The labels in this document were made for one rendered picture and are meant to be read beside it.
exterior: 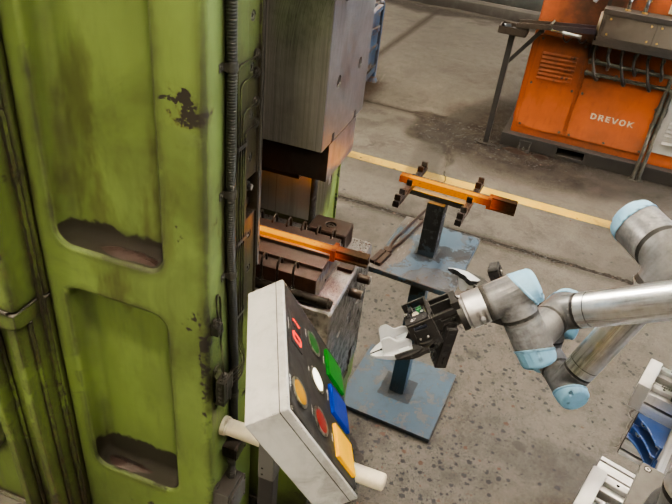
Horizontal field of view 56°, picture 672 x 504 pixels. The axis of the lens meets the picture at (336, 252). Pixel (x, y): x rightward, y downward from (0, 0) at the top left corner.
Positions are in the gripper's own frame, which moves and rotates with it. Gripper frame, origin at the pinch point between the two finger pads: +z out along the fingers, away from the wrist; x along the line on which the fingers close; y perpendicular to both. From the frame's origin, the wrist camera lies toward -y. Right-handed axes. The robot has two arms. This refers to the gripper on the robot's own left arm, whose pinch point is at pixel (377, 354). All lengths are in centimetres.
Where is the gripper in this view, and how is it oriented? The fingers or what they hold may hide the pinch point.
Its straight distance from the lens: 134.1
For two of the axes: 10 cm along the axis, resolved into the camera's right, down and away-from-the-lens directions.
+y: -4.1, -7.2, -5.5
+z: -9.1, 3.9, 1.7
